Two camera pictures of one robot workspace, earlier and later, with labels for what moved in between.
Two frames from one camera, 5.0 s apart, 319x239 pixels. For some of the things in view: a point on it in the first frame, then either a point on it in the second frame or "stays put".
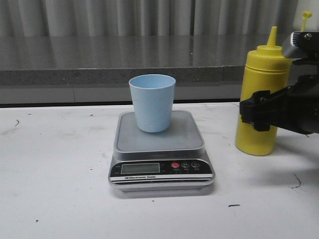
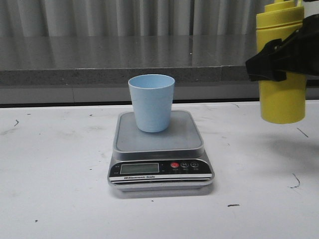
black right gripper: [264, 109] → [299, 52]
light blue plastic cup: [153, 95] stays put
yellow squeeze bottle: [267, 68] → [282, 102]
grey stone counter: [95, 69] stays put
